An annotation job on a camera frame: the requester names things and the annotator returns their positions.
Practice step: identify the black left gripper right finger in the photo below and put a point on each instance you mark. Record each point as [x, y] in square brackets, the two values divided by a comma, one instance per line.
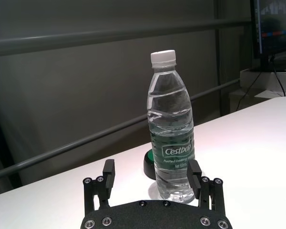
[195, 179]

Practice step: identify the thick grey horizontal rail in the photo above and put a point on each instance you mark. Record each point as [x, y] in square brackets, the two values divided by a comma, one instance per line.
[85, 39]

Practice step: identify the black computer monitor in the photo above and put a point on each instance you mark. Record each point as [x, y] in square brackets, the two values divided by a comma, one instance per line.
[276, 26]

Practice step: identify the clear plastic water bottle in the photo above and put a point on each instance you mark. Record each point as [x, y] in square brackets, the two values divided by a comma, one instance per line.
[170, 143]

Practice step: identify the white rectangular box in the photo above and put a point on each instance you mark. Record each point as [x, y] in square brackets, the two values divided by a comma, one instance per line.
[267, 80]

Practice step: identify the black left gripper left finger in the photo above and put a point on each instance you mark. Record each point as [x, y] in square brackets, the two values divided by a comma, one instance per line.
[108, 176]

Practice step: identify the black green round button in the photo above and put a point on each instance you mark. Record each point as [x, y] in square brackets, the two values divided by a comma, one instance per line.
[149, 167]

